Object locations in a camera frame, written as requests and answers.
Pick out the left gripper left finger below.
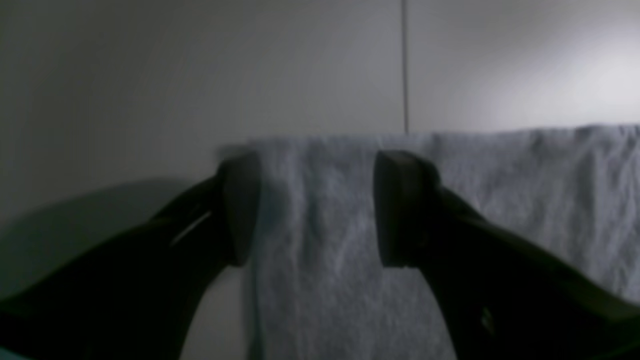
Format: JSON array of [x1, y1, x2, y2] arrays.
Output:
[[1, 152, 261, 360]]

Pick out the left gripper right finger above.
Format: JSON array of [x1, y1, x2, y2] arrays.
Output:
[[373, 150, 640, 360]]

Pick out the grey T-shirt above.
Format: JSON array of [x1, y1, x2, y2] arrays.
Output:
[[251, 125, 639, 360]]

